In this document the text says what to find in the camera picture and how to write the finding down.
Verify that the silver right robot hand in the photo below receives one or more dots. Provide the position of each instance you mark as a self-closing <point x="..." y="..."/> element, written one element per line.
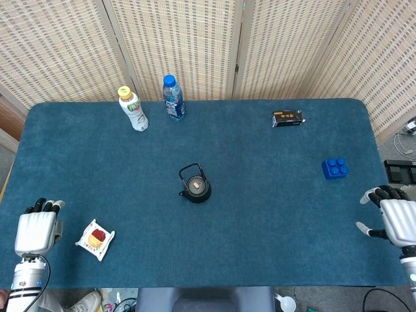
<point x="399" y="221"/>

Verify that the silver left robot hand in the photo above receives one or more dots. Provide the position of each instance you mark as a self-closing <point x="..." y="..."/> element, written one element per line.
<point x="34" y="232"/>

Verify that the black lid with orange knob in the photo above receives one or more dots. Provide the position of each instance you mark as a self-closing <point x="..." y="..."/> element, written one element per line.
<point x="192" y="189"/>

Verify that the black cast iron teapot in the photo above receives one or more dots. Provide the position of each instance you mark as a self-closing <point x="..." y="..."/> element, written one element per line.
<point x="204" y="196"/>

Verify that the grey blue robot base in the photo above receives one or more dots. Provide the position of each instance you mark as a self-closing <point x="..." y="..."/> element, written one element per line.
<point x="208" y="299"/>

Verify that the black floor box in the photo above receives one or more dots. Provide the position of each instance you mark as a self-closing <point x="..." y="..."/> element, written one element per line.
<point x="399" y="172"/>

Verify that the white snack packet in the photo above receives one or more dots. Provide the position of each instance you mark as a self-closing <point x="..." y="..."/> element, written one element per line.
<point x="94" y="240"/>

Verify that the blue toy building brick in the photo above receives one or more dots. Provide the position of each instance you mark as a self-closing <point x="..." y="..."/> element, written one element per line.
<point x="333" y="172"/>

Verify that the white sneaker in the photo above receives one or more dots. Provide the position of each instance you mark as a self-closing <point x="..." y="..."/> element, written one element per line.
<point x="89" y="300"/>

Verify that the white power adapter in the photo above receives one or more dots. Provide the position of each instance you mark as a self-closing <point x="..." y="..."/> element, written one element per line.
<point x="412" y="125"/>

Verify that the colourful plastic bag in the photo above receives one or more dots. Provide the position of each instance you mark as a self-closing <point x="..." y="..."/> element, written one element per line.
<point x="107" y="302"/>

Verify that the brown wooden board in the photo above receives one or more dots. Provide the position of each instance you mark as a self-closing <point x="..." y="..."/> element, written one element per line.
<point x="9" y="120"/>

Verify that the white plastic scoop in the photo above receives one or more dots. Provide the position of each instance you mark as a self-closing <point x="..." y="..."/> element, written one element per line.
<point x="287" y="304"/>

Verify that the blue felt table cover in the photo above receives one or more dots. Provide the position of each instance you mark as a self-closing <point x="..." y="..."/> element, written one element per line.
<point x="260" y="227"/>

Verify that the black cardboard carton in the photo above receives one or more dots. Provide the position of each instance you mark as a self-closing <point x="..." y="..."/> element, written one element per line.
<point x="287" y="119"/>

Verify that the white drink bottle yellow cap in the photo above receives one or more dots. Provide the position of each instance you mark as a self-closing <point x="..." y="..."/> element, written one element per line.
<point x="138" y="117"/>

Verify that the blue drink bottle blue cap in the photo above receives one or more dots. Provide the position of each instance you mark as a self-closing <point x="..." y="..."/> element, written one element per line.
<point x="175" y="107"/>

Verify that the woven folding screen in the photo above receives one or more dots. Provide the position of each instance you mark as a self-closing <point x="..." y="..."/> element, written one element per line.
<point x="182" y="48"/>

